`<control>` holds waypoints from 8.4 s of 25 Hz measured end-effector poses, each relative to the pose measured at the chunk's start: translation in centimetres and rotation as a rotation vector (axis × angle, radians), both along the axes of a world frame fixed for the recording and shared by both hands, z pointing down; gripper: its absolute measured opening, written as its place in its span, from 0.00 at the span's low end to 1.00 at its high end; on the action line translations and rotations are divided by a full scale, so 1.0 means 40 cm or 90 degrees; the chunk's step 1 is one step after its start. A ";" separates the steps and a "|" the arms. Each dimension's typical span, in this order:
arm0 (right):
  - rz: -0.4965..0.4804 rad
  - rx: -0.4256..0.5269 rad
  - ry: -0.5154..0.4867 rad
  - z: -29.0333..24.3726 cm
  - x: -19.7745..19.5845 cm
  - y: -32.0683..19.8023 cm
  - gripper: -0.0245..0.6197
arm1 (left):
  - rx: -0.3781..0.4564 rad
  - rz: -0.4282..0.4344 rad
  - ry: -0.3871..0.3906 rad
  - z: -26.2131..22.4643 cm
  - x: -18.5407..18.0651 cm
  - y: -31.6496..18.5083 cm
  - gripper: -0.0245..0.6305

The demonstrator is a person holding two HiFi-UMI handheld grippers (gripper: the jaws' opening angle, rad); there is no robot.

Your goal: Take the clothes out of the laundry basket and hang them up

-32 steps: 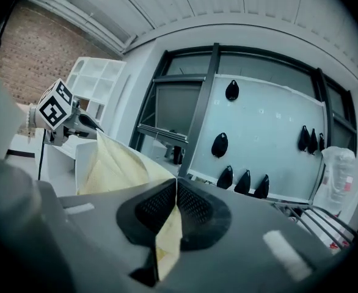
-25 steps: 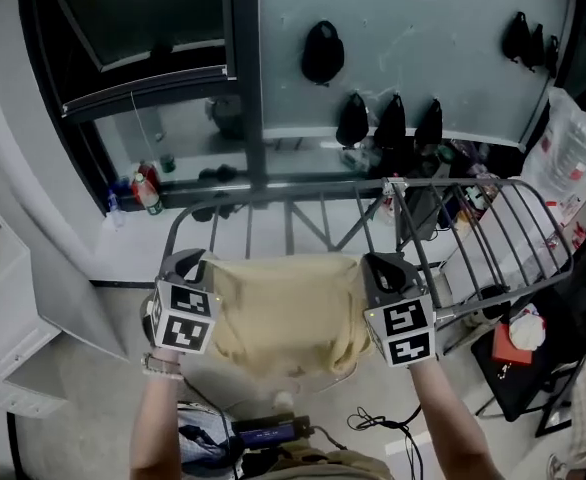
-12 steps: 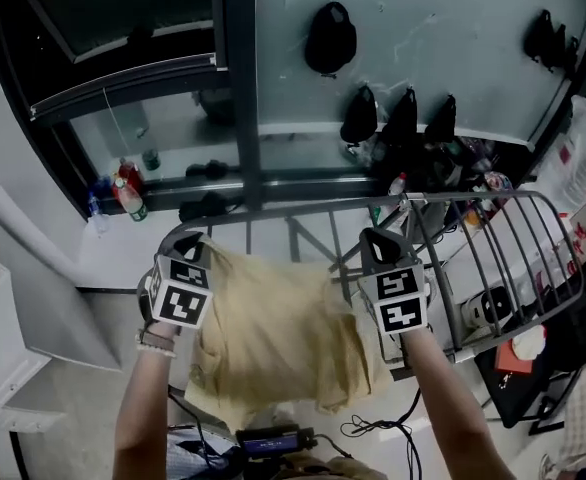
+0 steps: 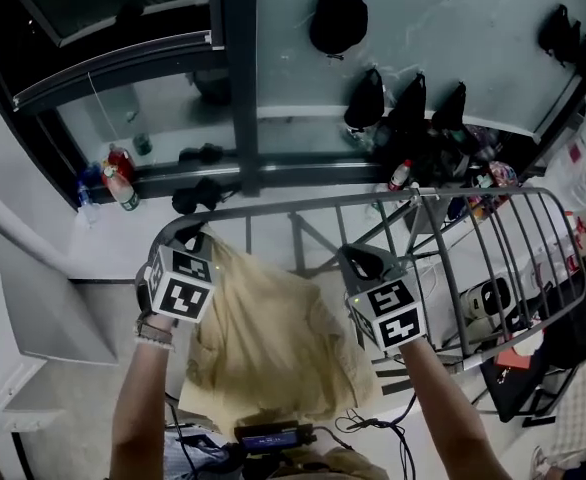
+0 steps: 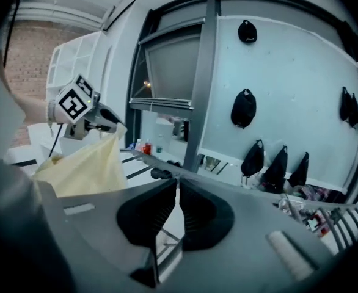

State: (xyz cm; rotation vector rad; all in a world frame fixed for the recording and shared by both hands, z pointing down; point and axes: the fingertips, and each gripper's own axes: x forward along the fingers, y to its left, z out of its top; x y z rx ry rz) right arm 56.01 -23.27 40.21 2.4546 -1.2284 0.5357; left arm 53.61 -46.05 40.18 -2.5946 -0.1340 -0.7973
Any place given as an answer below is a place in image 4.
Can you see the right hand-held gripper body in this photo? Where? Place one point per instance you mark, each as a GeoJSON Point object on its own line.
{"type": "Point", "coordinates": [395, 318]}

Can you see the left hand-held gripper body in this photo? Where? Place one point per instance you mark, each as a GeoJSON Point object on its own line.
{"type": "Point", "coordinates": [180, 295]}

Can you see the beige clothes shirt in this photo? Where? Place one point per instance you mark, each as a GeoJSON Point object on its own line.
{"type": "Point", "coordinates": [273, 338]}

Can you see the person's right forearm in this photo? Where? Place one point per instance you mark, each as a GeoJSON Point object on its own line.
{"type": "Point", "coordinates": [448, 408]}

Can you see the person's left forearm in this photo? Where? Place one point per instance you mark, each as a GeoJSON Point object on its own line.
{"type": "Point", "coordinates": [140, 403]}

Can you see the grey metal drying rack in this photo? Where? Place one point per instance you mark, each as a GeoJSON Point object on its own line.
{"type": "Point", "coordinates": [450, 263]}

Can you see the white device with black panel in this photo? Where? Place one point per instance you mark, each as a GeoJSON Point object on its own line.
{"type": "Point", "coordinates": [488, 298]}

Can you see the green label plastic bottle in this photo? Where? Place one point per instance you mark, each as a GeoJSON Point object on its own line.
{"type": "Point", "coordinates": [122, 190]}

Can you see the red flat box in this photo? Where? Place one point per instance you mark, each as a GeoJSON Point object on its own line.
{"type": "Point", "coordinates": [513, 359]}

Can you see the blue label water bottle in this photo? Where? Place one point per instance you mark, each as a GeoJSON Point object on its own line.
{"type": "Point", "coordinates": [86, 198]}

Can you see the white bottle with red cap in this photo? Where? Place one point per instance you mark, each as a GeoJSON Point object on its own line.
{"type": "Point", "coordinates": [399, 175]}

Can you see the black pouch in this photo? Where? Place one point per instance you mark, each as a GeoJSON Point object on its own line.
{"type": "Point", "coordinates": [200, 154]}

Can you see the red drink bottle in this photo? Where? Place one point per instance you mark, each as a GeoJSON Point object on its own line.
{"type": "Point", "coordinates": [121, 160]}

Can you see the small green jar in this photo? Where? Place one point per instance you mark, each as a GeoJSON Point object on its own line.
{"type": "Point", "coordinates": [142, 144]}

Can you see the white cabinet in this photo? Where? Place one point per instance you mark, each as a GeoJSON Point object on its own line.
{"type": "Point", "coordinates": [18, 328]}

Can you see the black device with screen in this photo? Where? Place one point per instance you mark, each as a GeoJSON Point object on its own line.
{"type": "Point", "coordinates": [273, 438]}

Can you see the colourful patterned bag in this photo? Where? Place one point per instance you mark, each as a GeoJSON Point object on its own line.
{"type": "Point", "coordinates": [502, 174]}

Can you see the person's white shoe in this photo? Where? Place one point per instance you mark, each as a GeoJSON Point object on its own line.
{"type": "Point", "coordinates": [540, 463]}

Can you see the clear plastic bag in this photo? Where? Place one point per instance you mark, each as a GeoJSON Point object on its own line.
{"type": "Point", "coordinates": [585, 168]}

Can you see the black cap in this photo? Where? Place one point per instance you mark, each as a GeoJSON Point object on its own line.
{"type": "Point", "coordinates": [338, 18]}

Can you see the black window frame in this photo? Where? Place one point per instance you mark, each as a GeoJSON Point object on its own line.
{"type": "Point", "coordinates": [240, 93]}

